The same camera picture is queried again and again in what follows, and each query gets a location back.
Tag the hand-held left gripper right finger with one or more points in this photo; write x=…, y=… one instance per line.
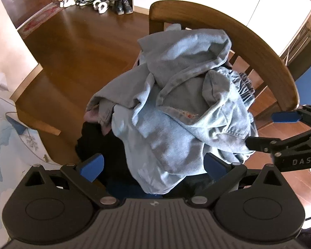
x=216, y=166

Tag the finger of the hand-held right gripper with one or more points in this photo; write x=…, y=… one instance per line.
x=285, y=117
x=261, y=144

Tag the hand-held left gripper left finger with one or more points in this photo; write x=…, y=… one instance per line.
x=90, y=167

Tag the light blue denim jeans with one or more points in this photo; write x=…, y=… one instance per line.
x=171, y=140

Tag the grey elastic waist pants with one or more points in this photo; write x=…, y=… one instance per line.
x=124, y=90

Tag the black cloth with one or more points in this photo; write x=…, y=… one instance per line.
x=101, y=140

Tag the blue board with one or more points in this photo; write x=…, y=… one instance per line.
x=309, y=80

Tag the pink cloth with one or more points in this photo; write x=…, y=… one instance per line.
x=93, y=116

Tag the white and blue printed tablecloth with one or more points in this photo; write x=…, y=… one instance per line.
x=5, y=134

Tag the red patterned rug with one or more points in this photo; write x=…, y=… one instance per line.
x=38, y=20

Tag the wooden chair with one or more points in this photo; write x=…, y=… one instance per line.
x=171, y=7

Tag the row of shoes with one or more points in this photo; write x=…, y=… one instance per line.
x=119, y=6

